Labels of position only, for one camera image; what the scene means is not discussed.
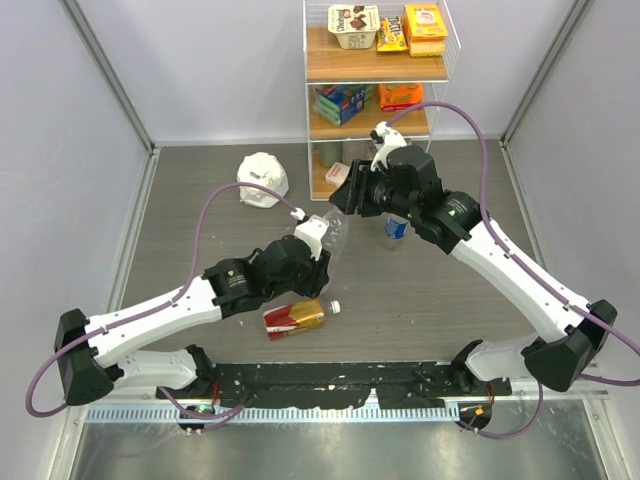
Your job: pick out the orange cracker box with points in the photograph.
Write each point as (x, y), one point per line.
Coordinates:
(399, 96)

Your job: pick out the amber drink bottle red label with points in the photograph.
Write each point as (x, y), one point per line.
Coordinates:
(295, 318)

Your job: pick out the white chocolate yogurt tub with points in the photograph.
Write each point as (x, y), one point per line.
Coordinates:
(354, 26)

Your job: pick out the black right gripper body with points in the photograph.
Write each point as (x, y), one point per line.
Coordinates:
(375, 189)

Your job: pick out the clear plastic cup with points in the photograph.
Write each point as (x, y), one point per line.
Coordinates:
(353, 150)

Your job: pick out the blue green box pack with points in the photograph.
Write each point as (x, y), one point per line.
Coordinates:
(340, 103)

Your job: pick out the white amber bottle cap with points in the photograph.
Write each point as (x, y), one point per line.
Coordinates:
(335, 307)

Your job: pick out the small clear bottle blue cap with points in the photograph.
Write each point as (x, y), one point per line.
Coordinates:
(335, 239)

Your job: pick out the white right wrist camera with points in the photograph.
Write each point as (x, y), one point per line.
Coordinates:
(386, 140)

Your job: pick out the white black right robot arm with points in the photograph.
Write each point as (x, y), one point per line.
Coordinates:
(564, 341)

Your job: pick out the pale green cup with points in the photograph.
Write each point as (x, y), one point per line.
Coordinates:
(330, 153)

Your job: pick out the white wire wooden shelf rack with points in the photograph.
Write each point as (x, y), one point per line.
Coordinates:
(326, 64)

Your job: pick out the yellow candy bag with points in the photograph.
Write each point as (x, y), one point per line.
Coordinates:
(391, 38)

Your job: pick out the white red tissue box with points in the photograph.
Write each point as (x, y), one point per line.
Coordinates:
(337, 174)

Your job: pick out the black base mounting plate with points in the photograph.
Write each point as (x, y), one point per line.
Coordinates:
(338, 386)

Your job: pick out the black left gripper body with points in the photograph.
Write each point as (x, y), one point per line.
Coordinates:
(314, 274)

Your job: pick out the orange yellow sponge pack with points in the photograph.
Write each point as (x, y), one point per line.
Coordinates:
(425, 30)

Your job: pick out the clear Pepsi bottle blue label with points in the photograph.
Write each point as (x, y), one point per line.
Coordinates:
(395, 231)

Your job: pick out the white crumpled paper bag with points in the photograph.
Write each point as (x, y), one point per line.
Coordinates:
(263, 169)

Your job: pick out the slotted grey cable duct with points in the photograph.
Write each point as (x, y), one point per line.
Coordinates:
(368, 413)

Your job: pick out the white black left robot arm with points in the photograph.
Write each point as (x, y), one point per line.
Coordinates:
(91, 351)

